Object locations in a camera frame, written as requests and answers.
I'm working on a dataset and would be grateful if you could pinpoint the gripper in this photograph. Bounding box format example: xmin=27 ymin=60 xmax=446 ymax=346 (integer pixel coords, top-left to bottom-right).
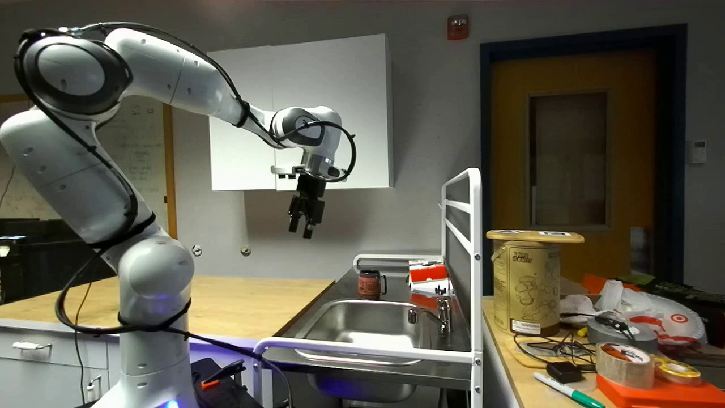
xmin=288 ymin=173 xmax=328 ymax=240

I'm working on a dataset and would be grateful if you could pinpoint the steel sink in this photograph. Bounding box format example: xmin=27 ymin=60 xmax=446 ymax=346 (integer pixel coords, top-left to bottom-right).
xmin=293 ymin=299 xmax=432 ymax=364

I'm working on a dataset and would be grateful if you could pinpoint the white-framed steel sink unit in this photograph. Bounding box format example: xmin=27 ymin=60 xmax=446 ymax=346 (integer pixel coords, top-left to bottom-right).
xmin=253 ymin=168 xmax=484 ymax=408

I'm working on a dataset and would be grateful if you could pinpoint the brown mug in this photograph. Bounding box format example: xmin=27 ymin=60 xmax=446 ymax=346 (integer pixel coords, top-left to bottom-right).
xmin=357 ymin=269 xmax=389 ymax=301

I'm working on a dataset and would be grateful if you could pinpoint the red and white box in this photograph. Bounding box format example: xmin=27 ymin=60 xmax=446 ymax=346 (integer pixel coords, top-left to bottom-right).
xmin=408 ymin=259 xmax=449 ymax=285

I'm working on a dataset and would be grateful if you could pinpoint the steel tap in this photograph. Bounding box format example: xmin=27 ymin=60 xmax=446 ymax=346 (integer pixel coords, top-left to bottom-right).
xmin=407 ymin=295 xmax=454 ymax=335

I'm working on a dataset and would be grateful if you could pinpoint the black clamp with orange tip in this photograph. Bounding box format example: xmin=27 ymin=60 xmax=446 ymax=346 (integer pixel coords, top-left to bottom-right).
xmin=190 ymin=357 xmax=262 ymax=408

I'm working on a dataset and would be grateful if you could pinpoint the wooden board with markers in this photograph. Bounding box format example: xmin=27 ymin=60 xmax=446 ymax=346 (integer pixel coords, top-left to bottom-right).
xmin=485 ymin=229 xmax=585 ymax=245

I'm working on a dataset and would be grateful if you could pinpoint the large printed tin can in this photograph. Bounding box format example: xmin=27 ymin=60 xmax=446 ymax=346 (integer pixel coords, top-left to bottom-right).
xmin=491 ymin=240 xmax=562 ymax=338

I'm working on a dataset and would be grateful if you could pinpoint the red fire alarm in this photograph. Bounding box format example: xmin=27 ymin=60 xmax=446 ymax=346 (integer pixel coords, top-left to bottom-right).
xmin=447 ymin=15 xmax=470 ymax=41

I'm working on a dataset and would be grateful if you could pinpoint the crumpled white paper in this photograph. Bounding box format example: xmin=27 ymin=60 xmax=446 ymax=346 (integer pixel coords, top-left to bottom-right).
xmin=559 ymin=293 xmax=596 ymax=325

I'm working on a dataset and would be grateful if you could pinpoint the orange box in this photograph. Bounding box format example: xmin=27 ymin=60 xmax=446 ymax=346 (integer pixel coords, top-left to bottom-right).
xmin=582 ymin=274 xmax=625 ymax=296

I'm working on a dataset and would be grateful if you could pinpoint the black power adapter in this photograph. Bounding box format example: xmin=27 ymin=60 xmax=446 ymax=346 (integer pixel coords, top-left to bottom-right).
xmin=545 ymin=361 xmax=583 ymax=384

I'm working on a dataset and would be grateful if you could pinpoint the green and white marker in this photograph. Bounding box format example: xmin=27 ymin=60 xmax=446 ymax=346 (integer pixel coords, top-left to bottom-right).
xmin=532 ymin=371 xmax=606 ymax=408

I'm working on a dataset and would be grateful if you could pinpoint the yellow door with window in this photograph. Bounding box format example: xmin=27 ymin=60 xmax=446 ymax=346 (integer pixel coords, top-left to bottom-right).
xmin=480 ymin=24 xmax=688 ymax=296

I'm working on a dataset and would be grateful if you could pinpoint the clear packing tape roll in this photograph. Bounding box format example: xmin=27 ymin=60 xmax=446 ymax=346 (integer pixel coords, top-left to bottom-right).
xmin=595 ymin=342 xmax=655 ymax=390

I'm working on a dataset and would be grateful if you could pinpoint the white bag with red print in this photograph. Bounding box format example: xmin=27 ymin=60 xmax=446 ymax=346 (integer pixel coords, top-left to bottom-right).
xmin=599 ymin=279 xmax=708 ymax=346

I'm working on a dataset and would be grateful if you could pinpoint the yellow tape roll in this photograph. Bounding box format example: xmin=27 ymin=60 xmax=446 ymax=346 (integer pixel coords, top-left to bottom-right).
xmin=654 ymin=356 xmax=702 ymax=386

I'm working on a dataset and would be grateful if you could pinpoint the orange plastic tray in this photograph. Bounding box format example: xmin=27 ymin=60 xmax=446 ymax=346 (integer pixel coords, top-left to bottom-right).
xmin=596 ymin=373 xmax=725 ymax=408

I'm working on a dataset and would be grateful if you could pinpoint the white wall cabinet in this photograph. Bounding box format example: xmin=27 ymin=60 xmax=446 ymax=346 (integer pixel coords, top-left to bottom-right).
xmin=207 ymin=33 xmax=394 ymax=192

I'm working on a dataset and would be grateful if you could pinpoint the whiteboard with wooden frame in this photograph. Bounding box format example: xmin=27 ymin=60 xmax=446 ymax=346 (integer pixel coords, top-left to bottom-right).
xmin=0 ymin=94 xmax=178 ymax=240

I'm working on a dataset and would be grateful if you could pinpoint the black cable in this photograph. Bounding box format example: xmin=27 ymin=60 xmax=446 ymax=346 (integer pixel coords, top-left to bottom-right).
xmin=513 ymin=330 xmax=596 ymax=364

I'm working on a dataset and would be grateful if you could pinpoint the grey duct tape roll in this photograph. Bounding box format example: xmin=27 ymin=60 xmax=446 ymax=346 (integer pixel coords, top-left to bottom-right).
xmin=587 ymin=315 xmax=659 ymax=353

